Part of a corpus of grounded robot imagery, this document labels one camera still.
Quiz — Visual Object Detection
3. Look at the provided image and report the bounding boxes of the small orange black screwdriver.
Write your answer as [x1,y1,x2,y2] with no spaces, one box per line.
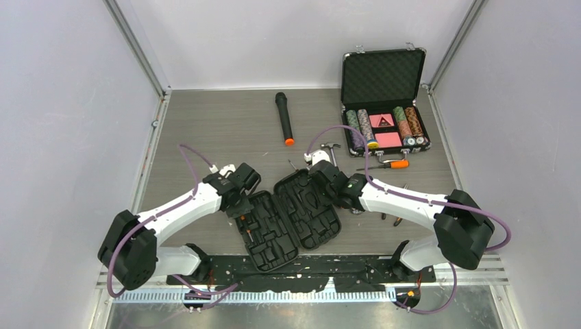
[240,215,254,243]

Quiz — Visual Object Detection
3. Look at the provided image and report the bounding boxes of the black tool kit case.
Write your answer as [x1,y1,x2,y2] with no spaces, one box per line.
[235,169,342,272]

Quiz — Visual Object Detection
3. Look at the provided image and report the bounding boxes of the thin orange black screwdriver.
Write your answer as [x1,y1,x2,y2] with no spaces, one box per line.
[288,159,298,171]

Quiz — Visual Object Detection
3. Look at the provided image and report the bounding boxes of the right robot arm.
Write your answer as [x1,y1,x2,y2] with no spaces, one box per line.
[309,160,495,282]

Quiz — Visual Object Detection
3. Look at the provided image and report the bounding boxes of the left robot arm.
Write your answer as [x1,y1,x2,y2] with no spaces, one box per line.
[97,162,262,297]

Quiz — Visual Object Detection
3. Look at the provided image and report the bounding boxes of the black microphone orange end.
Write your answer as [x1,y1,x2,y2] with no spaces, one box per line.
[275,92,295,146]

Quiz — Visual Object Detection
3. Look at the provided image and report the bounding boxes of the open poker chip case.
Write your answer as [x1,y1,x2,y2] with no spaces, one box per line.
[340,46,432,157]

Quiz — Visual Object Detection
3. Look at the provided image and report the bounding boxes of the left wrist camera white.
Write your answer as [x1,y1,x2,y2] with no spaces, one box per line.
[209,164,236,178]

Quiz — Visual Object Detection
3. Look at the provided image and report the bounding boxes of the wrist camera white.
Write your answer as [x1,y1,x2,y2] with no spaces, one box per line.
[209,164,236,178]
[304,149,332,166]

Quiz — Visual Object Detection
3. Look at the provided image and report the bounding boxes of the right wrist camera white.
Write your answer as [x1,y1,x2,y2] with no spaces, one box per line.
[304,149,332,166]

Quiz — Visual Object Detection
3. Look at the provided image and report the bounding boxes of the claw hammer black handle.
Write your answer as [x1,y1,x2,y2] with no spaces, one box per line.
[321,143,341,167]

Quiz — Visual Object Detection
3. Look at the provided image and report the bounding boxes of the orange handled pliers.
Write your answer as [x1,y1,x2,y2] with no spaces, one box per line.
[380,201,405,227]

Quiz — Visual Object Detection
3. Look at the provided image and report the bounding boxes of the orange handled screwdriver by case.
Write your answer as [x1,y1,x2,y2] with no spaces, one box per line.
[367,160,409,170]

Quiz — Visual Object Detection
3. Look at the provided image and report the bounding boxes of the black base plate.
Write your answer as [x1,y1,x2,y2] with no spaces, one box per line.
[184,255,436,293]

